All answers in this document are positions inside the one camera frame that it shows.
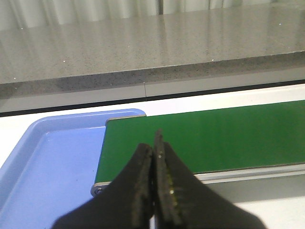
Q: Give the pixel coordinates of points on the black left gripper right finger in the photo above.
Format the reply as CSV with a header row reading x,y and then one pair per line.
x,y
184,202

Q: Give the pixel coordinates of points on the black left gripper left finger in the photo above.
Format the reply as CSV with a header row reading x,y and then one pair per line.
x,y
126,203

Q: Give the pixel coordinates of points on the green conveyor belt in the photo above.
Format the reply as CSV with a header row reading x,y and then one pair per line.
x,y
214,138

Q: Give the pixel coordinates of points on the blue plastic tray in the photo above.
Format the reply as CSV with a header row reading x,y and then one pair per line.
x,y
52,168

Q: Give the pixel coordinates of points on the grey stone counter slab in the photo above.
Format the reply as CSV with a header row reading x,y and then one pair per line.
x,y
79,65

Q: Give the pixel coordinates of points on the white pleated curtain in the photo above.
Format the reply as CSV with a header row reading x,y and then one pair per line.
x,y
25,14

